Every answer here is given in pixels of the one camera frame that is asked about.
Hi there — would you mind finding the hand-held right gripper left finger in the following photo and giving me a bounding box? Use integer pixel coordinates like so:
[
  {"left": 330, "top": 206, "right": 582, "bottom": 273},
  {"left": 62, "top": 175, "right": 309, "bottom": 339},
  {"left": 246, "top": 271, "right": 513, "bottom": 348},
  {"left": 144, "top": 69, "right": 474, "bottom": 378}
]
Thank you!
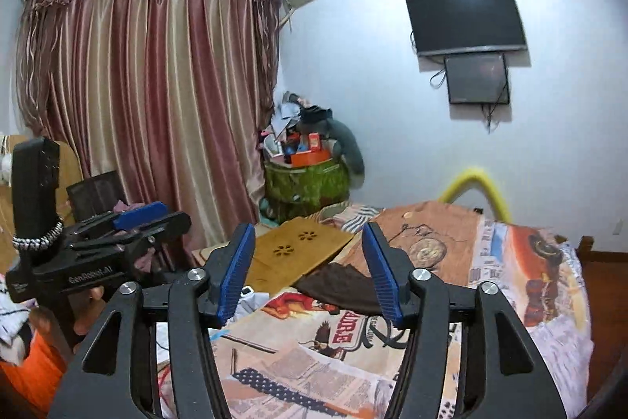
[{"left": 46, "top": 223, "right": 257, "bottom": 419}]

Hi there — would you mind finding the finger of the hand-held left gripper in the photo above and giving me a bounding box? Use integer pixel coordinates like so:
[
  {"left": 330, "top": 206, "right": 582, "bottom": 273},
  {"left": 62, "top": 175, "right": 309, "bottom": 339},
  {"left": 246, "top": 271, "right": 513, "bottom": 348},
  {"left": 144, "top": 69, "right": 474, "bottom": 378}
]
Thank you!
[
  {"left": 64, "top": 201, "right": 170, "bottom": 234},
  {"left": 78, "top": 212, "right": 192, "bottom": 255}
]

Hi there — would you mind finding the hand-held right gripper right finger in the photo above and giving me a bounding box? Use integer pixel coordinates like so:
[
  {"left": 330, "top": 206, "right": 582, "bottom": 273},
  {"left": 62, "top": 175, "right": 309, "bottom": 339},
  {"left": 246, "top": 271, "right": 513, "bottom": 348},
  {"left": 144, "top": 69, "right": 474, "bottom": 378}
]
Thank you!
[{"left": 361, "top": 221, "right": 570, "bottom": 419}]

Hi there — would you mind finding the brown shirt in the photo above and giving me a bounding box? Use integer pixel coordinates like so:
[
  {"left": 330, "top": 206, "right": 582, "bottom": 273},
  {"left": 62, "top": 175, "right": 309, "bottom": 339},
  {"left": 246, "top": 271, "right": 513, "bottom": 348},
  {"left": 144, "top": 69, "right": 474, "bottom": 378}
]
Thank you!
[{"left": 293, "top": 263, "right": 393, "bottom": 316}]

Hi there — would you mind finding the person's left hand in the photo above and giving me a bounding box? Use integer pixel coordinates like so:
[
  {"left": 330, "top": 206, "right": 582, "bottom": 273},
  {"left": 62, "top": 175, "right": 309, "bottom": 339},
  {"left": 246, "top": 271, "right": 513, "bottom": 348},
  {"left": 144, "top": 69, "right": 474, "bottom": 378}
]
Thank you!
[{"left": 73, "top": 286, "right": 107, "bottom": 337}]

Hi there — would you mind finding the dark chair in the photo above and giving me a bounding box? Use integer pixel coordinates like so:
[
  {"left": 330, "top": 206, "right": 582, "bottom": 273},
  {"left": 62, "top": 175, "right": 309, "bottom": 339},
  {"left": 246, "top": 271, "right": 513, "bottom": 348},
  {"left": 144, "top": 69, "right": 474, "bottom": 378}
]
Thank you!
[{"left": 66, "top": 170, "right": 133, "bottom": 226}]

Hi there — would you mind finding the wooden lap desk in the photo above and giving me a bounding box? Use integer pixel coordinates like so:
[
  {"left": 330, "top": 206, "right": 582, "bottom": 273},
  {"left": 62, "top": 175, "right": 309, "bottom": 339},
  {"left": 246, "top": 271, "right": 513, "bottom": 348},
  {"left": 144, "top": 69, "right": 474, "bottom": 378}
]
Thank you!
[{"left": 243, "top": 219, "right": 355, "bottom": 293}]

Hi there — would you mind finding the green storage box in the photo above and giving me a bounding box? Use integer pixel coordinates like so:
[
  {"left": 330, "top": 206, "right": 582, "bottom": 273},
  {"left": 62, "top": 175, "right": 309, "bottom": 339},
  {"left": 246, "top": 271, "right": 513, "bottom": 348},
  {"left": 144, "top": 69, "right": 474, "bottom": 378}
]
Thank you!
[{"left": 264, "top": 156, "right": 350, "bottom": 224}]

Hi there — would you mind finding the printed blanket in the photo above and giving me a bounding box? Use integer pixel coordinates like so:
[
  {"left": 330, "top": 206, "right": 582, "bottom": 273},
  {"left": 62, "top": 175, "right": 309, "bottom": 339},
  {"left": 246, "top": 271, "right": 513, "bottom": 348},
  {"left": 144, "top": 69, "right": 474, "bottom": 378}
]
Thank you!
[{"left": 157, "top": 200, "right": 594, "bottom": 419}]

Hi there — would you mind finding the pink striped curtain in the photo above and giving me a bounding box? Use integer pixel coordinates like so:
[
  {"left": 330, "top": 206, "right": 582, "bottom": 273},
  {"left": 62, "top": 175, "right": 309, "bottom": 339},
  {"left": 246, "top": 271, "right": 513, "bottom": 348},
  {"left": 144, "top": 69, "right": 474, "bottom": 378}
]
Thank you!
[{"left": 15, "top": 0, "right": 281, "bottom": 265}]

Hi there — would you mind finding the orange box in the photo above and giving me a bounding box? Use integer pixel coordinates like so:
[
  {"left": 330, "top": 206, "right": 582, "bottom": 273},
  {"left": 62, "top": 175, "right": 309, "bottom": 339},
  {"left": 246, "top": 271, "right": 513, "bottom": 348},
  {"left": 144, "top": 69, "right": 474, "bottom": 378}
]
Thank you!
[{"left": 289, "top": 147, "right": 332, "bottom": 168}]

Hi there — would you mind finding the yellow foam tube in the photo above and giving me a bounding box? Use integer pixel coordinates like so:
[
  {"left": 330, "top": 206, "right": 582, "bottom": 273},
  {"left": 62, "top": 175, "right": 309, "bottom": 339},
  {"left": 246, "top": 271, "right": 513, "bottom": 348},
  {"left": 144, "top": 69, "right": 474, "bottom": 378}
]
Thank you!
[{"left": 439, "top": 167, "right": 513, "bottom": 223}]

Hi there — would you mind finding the white cloth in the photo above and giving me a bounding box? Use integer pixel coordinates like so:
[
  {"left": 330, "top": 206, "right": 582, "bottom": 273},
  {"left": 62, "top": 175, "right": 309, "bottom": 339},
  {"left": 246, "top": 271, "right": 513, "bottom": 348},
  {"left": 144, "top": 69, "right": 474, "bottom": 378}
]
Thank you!
[{"left": 0, "top": 282, "right": 35, "bottom": 363}]

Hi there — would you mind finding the small black monitor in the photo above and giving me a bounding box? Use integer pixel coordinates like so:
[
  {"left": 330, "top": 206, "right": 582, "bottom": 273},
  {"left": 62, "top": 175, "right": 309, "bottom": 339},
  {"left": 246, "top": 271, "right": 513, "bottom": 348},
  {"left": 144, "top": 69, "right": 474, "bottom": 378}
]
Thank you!
[{"left": 444, "top": 52, "right": 511, "bottom": 106}]

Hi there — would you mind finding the black wall television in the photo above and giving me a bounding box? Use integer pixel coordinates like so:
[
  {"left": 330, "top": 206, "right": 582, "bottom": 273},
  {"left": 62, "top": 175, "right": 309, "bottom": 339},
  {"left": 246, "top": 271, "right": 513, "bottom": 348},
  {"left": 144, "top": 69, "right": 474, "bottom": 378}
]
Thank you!
[{"left": 405, "top": 0, "right": 529, "bottom": 57}]

